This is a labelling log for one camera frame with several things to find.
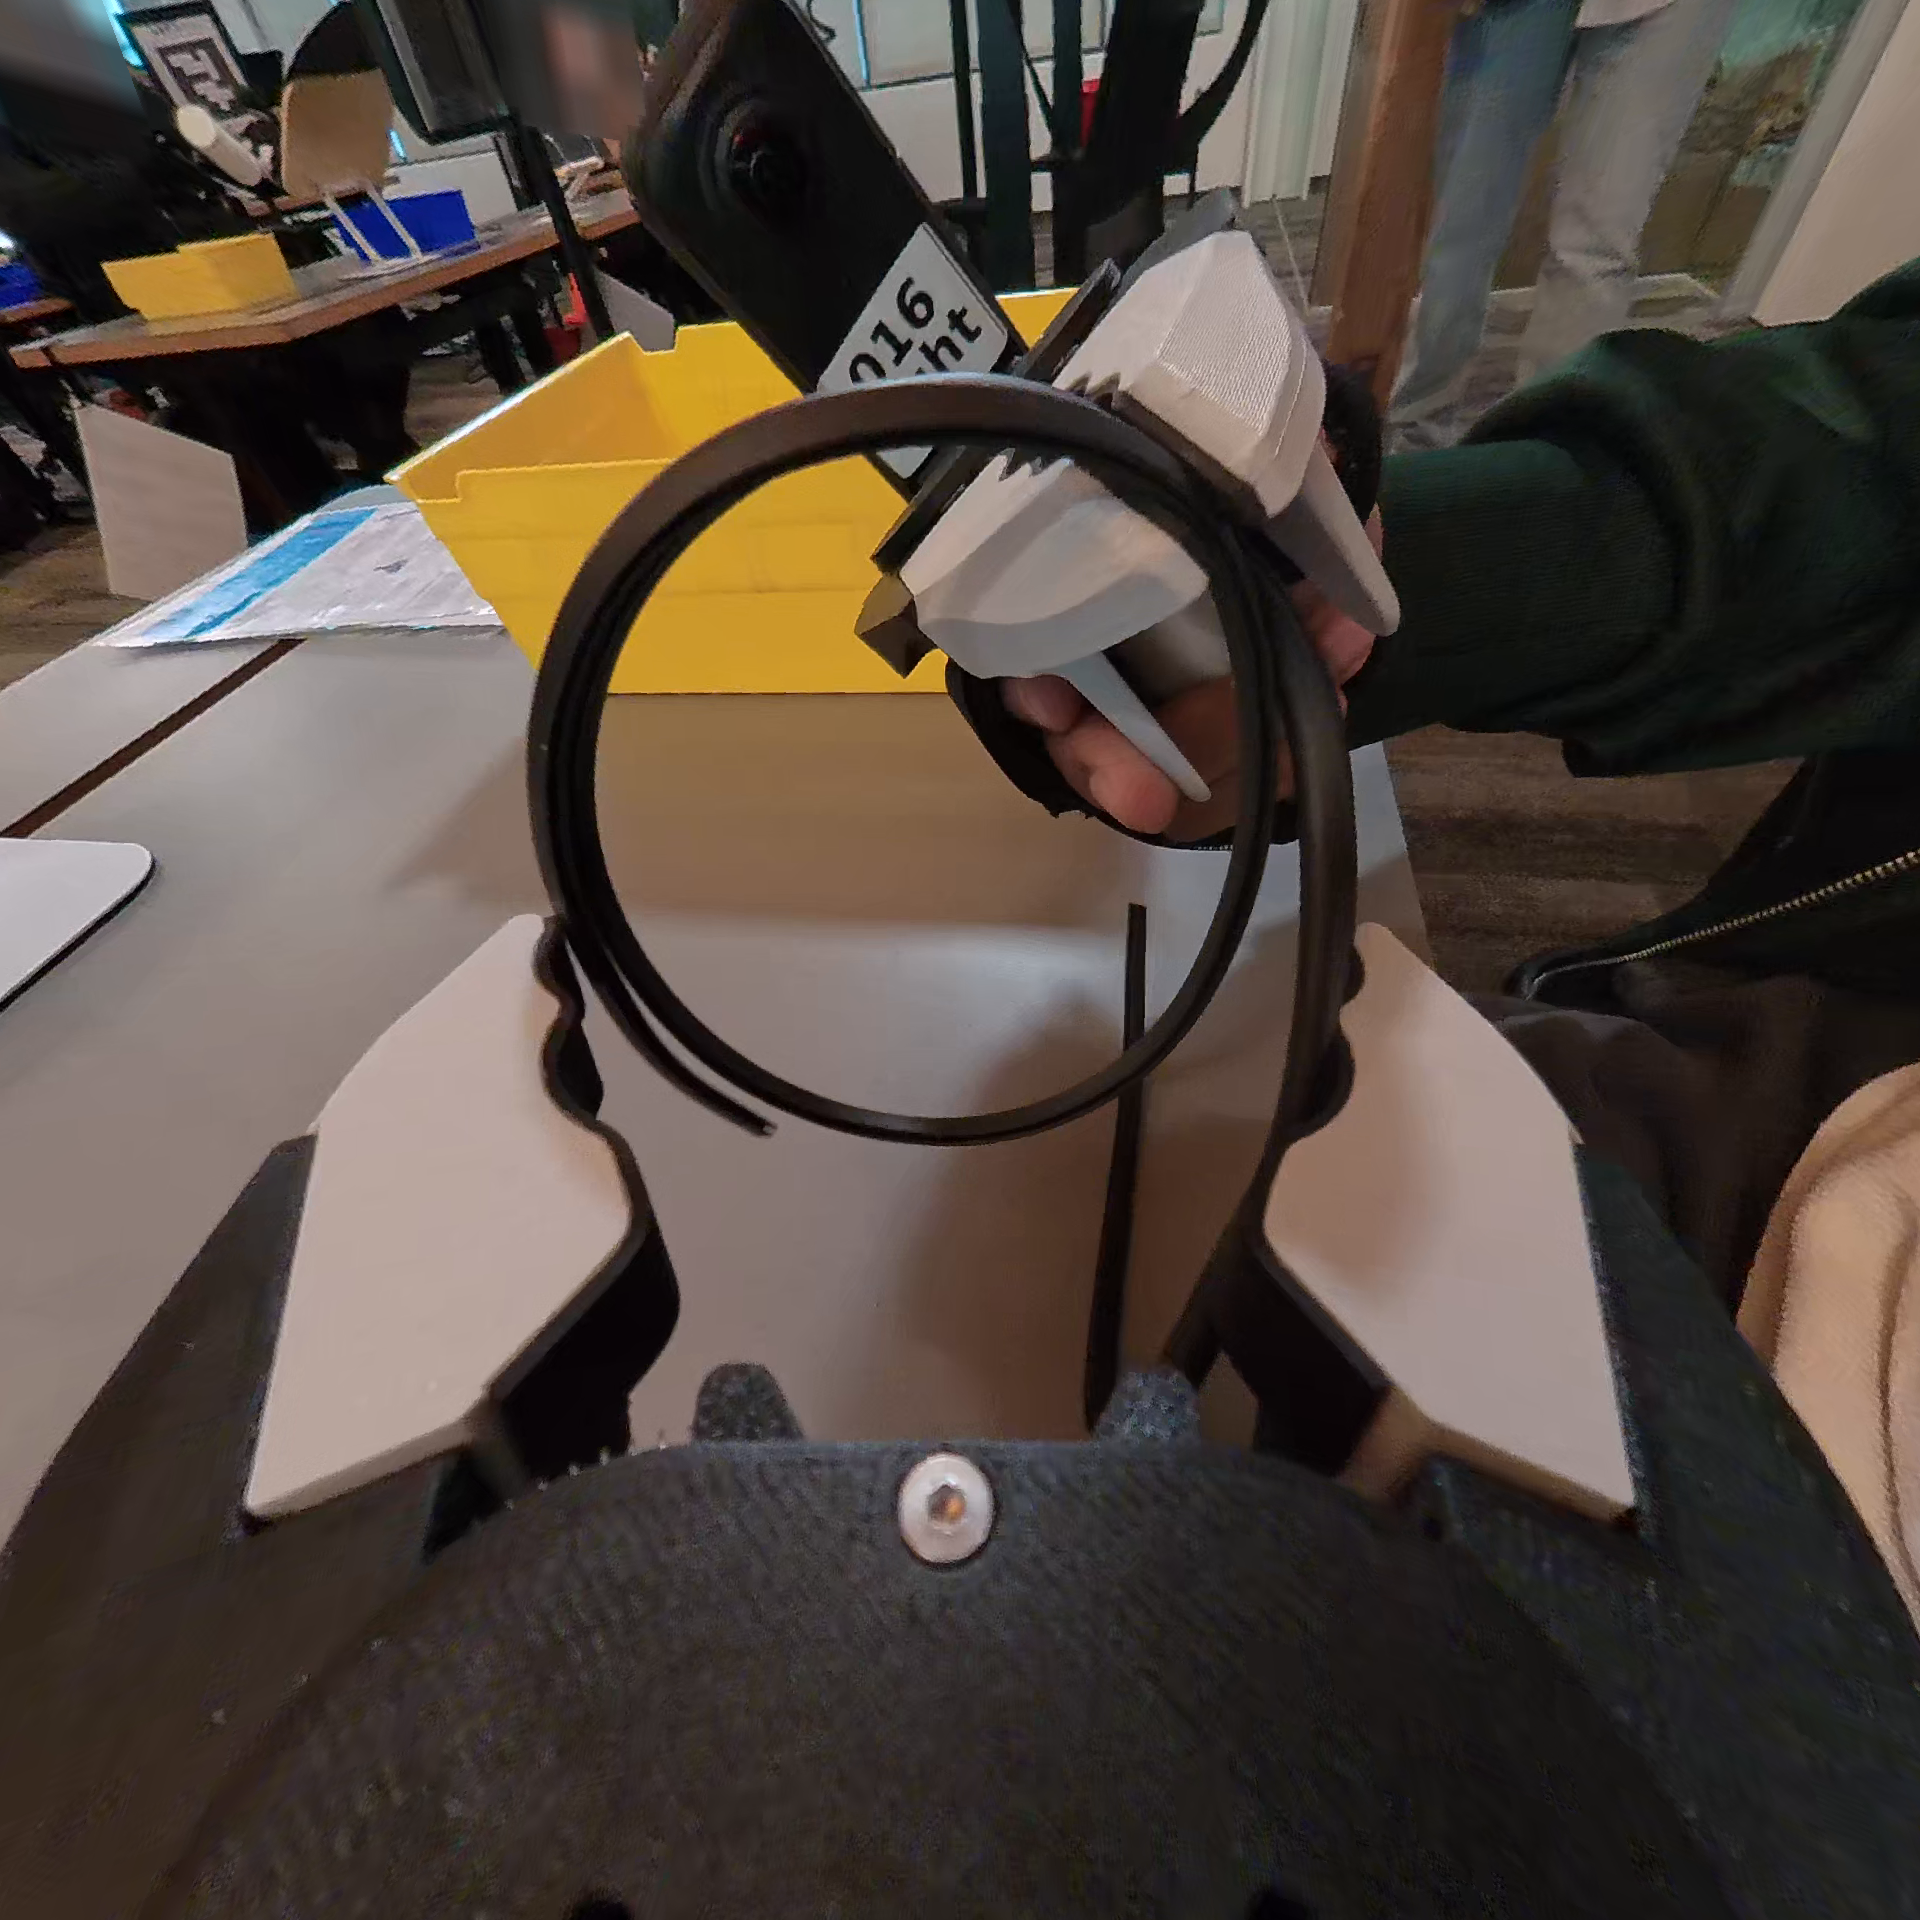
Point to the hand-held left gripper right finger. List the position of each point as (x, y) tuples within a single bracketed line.
[(1440, 1231)]

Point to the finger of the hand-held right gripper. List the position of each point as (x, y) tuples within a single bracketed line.
[(1214, 360), (1050, 578)]

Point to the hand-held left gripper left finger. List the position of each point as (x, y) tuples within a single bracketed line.
[(450, 1200)]

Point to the yellow plastic bin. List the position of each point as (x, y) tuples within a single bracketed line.
[(645, 511)]

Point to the person's right forearm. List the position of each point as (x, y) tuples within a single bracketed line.
[(1621, 571)]

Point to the raised standing desk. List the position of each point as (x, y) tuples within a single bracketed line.
[(1050, 134)]

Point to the wooden background desk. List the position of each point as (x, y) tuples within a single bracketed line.
[(375, 292)]

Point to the grey desk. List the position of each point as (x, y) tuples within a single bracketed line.
[(301, 811)]

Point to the person's right hand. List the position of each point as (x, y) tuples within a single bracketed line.
[(1140, 751)]

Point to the person's green jacket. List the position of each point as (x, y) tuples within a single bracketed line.
[(1681, 974)]

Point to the blue plastic bin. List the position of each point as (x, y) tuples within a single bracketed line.
[(421, 218)]

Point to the black computer monitor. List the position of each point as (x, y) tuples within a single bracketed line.
[(442, 61)]

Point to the person's white ribbed top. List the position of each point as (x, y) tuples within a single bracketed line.
[(1844, 1321)]

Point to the wooden board on stand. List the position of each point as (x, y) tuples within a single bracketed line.
[(339, 129)]

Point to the white laptop stand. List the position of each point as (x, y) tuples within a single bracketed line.
[(60, 908)]

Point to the printed paper sheet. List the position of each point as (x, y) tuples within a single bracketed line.
[(345, 578)]

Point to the small yellow bin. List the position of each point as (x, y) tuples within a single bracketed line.
[(194, 279)]

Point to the framed tag sign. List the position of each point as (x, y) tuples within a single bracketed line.
[(188, 53)]

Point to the grey card sheet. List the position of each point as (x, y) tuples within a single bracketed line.
[(158, 502)]

